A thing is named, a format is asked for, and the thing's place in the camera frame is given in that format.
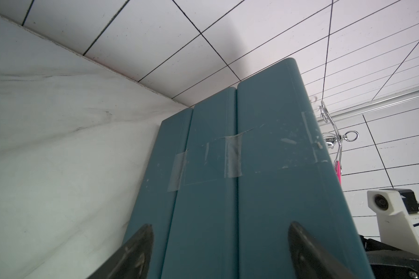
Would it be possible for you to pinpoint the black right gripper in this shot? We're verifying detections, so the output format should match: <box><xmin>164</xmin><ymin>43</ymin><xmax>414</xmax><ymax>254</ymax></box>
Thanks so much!
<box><xmin>360</xmin><ymin>236</ymin><xmax>419</xmax><ymax>279</ymax></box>

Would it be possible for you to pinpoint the chrome stand with pink cups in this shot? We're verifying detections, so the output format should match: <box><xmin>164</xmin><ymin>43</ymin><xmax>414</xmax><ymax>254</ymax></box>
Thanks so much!
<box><xmin>320</xmin><ymin>101</ymin><xmax>360</xmax><ymax>184</ymax></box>

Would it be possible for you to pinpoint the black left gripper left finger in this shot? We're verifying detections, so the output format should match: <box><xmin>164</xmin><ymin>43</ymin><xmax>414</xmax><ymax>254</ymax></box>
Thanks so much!
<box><xmin>88</xmin><ymin>224</ymin><xmax>154</xmax><ymax>279</ymax></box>

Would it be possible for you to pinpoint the teal drawer cabinet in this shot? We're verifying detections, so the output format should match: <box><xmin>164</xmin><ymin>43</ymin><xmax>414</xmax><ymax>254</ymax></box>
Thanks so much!
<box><xmin>125</xmin><ymin>58</ymin><xmax>373</xmax><ymax>279</ymax></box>

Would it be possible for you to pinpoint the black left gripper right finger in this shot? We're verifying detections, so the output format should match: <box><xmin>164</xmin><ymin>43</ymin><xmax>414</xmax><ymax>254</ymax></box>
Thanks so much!
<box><xmin>287</xmin><ymin>222</ymin><xmax>355</xmax><ymax>279</ymax></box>

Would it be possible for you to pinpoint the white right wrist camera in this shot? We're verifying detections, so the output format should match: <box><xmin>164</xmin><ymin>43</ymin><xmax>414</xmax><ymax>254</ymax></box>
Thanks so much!
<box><xmin>367</xmin><ymin>189</ymin><xmax>419</xmax><ymax>256</ymax></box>

